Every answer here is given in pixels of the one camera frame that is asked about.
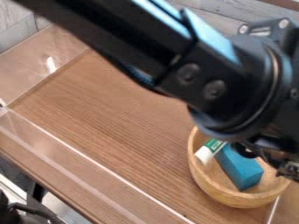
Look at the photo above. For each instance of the green Expo marker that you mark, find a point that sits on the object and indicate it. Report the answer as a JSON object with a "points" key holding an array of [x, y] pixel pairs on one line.
{"points": [[208, 150]]}

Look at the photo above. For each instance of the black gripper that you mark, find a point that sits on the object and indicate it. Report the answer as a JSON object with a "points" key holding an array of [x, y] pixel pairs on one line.
{"points": [[277, 150]]}

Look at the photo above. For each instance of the brown wooden bowl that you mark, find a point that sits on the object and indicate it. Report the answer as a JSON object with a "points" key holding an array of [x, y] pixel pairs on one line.
{"points": [[215, 183]]}

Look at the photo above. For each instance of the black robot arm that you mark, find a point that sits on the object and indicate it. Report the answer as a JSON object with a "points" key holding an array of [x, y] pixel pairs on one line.
{"points": [[238, 81]]}

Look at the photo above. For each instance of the black metal table leg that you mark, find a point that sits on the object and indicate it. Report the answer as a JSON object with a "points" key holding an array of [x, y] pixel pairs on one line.
{"points": [[38, 192]]}

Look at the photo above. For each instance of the blue foam block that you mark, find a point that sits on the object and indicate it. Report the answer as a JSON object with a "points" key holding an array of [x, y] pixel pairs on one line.
{"points": [[243, 170]]}

